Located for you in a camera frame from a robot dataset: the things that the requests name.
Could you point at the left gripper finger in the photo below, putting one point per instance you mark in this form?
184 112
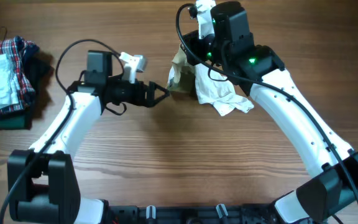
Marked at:
154 87
151 101

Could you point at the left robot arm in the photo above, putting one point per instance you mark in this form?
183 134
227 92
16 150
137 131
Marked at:
43 187

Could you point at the red plaid folded shirt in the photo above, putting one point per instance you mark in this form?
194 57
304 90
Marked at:
19 50

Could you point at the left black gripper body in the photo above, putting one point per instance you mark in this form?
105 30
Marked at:
122 90

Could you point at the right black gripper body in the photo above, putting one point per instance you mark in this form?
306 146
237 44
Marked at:
199 50

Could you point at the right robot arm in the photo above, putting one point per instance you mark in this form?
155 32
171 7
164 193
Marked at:
224 43

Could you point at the white and beige garment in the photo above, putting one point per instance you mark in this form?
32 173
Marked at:
210 87

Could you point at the dark green folded garment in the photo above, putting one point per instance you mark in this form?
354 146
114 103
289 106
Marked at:
37 71

